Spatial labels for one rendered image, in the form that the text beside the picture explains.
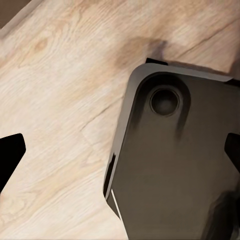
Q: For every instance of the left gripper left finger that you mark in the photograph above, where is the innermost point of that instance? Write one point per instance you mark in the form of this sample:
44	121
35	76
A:
12	149

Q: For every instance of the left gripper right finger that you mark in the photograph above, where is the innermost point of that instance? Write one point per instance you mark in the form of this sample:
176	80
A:
232	149

